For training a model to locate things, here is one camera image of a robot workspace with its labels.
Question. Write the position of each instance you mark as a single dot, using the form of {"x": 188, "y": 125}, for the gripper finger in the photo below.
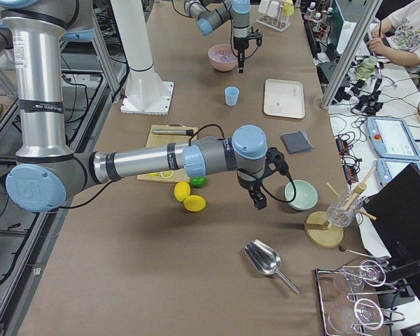
{"x": 253, "y": 197}
{"x": 260, "y": 202}

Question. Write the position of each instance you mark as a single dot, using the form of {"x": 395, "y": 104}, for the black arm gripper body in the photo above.
{"x": 248, "y": 182}

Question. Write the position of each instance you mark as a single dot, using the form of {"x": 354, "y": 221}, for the black wire glass rack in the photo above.
{"x": 348, "y": 302}

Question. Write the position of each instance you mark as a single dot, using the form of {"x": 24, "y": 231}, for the teach pendant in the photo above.
{"x": 388, "y": 168}
{"x": 391, "y": 138}

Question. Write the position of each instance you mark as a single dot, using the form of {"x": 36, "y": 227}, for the pile of clear ice cubes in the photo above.
{"x": 221, "y": 54}

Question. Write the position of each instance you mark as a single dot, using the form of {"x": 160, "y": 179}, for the steel muddler black tip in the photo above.
{"x": 177, "y": 132}

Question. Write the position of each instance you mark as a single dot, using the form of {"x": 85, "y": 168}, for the clear glass on stand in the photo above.
{"x": 340, "y": 216}

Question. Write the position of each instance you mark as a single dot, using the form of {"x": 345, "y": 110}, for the grey folded cloth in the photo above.
{"x": 296, "y": 142}

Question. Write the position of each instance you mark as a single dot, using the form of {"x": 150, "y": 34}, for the white cup drying rack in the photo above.
{"x": 275, "y": 14}

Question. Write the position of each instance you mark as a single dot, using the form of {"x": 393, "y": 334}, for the lower teach pendant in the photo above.
{"x": 388, "y": 168}

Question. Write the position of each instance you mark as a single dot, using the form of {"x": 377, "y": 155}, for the yellow lemon upper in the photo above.
{"x": 182, "y": 190}

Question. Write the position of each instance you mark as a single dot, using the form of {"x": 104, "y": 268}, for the black monitor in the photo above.
{"x": 397, "y": 210}

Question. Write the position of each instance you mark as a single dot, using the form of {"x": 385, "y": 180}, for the yellow lemon lower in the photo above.
{"x": 194, "y": 203}

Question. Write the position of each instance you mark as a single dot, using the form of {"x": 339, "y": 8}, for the cream rabbit tray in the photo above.
{"x": 284, "y": 99}

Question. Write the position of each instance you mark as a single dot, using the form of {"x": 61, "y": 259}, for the bamboo cutting board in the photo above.
{"x": 158, "y": 140}

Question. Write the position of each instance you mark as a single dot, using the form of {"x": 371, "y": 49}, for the light blue plastic cup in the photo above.
{"x": 231, "y": 95}

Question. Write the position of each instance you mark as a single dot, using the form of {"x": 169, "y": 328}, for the pink bowl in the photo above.
{"x": 223, "y": 67}

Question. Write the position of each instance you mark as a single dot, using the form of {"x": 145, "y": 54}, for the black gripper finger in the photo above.
{"x": 242, "y": 60}
{"x": 239, "y": 61}

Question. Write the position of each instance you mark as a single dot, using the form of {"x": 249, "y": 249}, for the wooden cup stand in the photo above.
{"x": 323, "y": 233}

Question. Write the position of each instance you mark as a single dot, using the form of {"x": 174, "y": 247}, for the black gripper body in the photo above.
{"x": 240, "y": 42}

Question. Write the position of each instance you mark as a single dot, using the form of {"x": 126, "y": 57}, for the green lime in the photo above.
{"x": 198, "y": 182}

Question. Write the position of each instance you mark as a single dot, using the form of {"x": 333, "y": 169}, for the white robot pillar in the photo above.
{"x": 131, "y": 24}

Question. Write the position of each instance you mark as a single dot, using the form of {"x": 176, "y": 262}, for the mint green bowl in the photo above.
{"x": 306, "y": 197}

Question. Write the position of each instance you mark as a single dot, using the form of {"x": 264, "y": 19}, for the yellow lemon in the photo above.
{"x": 182, "y": 190}
{"x": 194, "y": 203}

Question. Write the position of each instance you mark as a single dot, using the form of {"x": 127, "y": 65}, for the upper teach pendant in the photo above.
{"x": 391, "y": 138}

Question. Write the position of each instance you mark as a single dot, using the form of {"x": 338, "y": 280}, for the seated person white shirt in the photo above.
{"x": 397, "y": 38}

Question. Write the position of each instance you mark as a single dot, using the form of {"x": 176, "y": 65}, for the steel ice scoop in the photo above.
{"x": 267, "y": 261}

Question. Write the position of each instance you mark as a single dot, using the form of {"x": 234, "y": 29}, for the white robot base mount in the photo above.
{"x": 146, "y": 93}

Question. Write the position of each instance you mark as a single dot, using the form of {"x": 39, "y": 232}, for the aluminium frame post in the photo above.
{"x": 361, "y": 28}

